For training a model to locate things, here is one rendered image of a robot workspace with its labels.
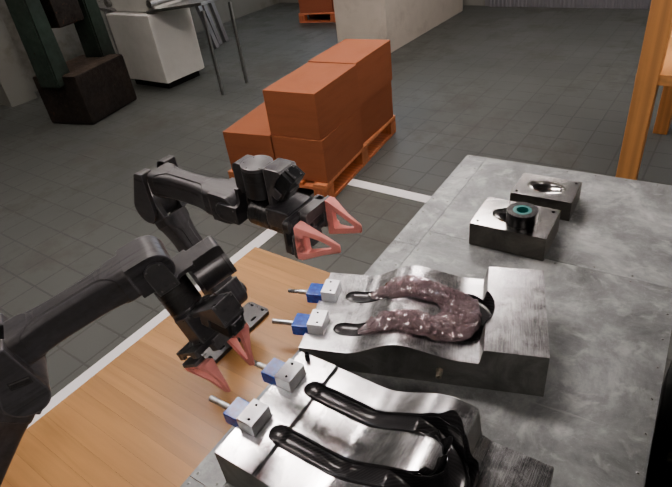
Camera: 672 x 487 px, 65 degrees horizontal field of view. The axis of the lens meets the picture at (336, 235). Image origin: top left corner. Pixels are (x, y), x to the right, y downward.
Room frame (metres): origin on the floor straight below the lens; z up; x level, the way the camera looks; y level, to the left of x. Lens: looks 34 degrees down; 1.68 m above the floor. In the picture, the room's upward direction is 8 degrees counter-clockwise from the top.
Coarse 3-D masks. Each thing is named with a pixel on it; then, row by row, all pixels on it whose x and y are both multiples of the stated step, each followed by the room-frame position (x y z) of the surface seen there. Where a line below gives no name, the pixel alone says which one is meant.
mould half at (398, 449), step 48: (336, 384) 0.67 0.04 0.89; (240, 432) 0.59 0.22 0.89; (336, 432) 0.57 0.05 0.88; (384, 432) 0.55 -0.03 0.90; (480, 432) 0.54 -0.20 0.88; (240, 480) 0.53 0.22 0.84; (288, 480) 0.49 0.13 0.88; (336, 480) 0.48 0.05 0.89; (480, 480) 0.46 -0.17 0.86; (528, 480) 0.45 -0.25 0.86
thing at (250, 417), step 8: (216, 400) 0.67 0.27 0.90; (240, 400) 0.65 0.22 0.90; (256, 400) 0.64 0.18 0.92; (224, 408) 0.65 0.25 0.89; (232, 408) 0.64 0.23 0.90; (240, 408) 0.63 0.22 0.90; (248, 408) 0.62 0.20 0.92; (256, 408) 0.62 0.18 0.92; (264, 408) 0.62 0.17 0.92; (224, 416) 0.63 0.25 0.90; (232, 416) 0.62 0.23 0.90; (240, 416) 0.61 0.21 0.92; (248, 416) 0.60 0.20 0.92; (256, 416) 0.60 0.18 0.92; (264, 416) 0.61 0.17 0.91; (232, 424) 0.62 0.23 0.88; (240, 424) 0.60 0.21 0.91; (248, 424) 0.59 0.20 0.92; (256, 424) 0.59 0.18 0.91; (264, 424) 0.60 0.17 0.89; (248, 432) 0.59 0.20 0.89; (256, 432) 0.59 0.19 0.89
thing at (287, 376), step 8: (272, 360) 0.74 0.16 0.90; (280, 360) 0.74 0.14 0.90; (288, 360) 0.72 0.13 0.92; (264, 368) 0.72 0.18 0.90; (272, 368) 0.72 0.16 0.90; (280, 368) 0.72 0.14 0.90; (288, 368) 0.70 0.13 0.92; (296, 368) 0.70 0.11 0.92; (304, 368) 0.71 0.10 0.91; (264, 376) 0.71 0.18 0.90; (272, 376) 0.70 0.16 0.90; (280, 376) 0.69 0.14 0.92; (288, 376) 0.68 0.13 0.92; (296, 376) 0.68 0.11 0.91; (304, 376) 0.70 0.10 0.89; (280, 384) 0.68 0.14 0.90; (288, 384) 0.67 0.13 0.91; (296, 384) 0.68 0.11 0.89
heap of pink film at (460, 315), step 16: (384, 288) 0.92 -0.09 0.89; (400, 288) 0.90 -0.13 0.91; (416, 288) 0.88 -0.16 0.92; (432, 288) 0.89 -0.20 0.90; (448, 288) 0.90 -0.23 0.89; (448, 304) 0.83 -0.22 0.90; (464, 304) 0.83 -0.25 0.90; (368, 320) 0.83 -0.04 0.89; (384, 320) 0.81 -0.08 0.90; (400, 320) 0.78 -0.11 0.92; (416, 320) 0.78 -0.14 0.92; (432, 320) 0.78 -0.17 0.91; (448, 320) 0.79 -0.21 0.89; (464, 320) 0.78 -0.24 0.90; (480, 320) 0.79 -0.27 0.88; (432, 336) 0.76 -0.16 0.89; (448, 336) 0.75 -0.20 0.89; (464, 336) 0.76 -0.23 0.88
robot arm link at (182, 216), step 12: (156, 204) 0.98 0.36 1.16; (168, 204) 1.00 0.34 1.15; (180, 204) 1.01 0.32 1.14; (168, 216) 0.98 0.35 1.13; (180, 216) 0.99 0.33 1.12; (168, 228) 0.97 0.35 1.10; (180, 228) 0.97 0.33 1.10; (192, 228) 0.99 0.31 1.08; (180, 240) 0.96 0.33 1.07; (192, 240) 0.97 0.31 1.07; (216, 288) 0.92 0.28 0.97; (228, 288) 0.93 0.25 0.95; (240, 288) 0.94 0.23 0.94; (240, 300) 0.92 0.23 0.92
